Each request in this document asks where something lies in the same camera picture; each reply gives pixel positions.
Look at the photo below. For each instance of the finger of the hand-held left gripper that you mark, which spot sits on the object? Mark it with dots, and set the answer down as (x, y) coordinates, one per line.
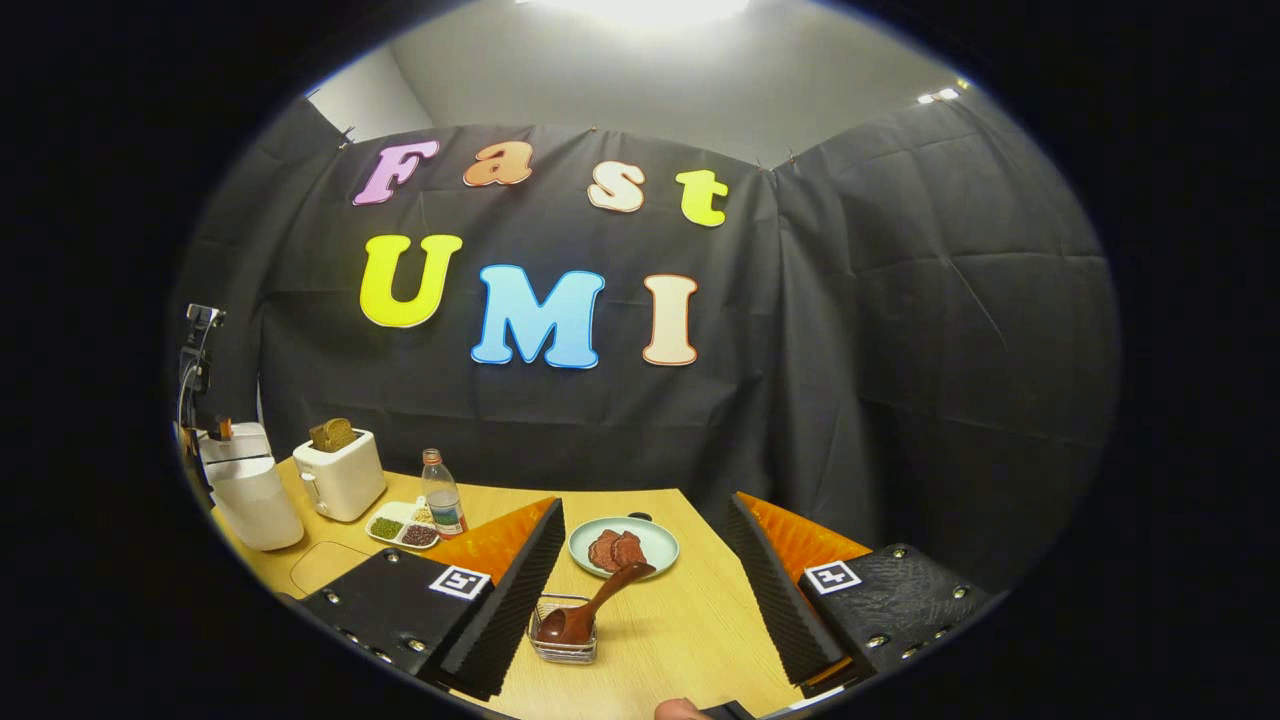
(222, 430)

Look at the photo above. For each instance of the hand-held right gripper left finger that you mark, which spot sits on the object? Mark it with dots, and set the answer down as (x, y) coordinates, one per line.
(515, 600)

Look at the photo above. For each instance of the brown wooden spoon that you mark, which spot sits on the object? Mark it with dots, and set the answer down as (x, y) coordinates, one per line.
(575, 625)

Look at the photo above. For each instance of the red meat slice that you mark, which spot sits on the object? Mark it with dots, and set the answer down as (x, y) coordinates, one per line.
(602, 552)
(630, 548)

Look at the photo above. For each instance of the clear plastic bottle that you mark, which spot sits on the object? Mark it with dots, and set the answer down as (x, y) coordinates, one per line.
(445, 505)

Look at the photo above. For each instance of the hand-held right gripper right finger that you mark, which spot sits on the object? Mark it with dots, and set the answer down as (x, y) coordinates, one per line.
(775, 600)

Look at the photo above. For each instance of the pale green plate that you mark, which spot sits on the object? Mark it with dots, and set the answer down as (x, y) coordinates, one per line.
(660, 545)

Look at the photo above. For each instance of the white divided grain dish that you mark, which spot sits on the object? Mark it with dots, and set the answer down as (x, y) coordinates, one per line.
(400, 525)

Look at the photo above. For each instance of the brown bread slice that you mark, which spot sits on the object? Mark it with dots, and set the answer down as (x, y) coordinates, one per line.
(332, 435)

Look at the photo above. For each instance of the white rice cooker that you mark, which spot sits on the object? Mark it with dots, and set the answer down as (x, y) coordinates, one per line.
(258, 505)

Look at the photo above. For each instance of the white toaster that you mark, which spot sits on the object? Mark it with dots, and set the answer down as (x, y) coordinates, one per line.
(345, 485)

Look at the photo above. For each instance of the large ceiling light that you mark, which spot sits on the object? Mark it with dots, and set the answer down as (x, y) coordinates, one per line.
(640, 10)

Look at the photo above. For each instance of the small ceiling light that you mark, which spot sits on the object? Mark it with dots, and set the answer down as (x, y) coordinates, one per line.
(938, 95)

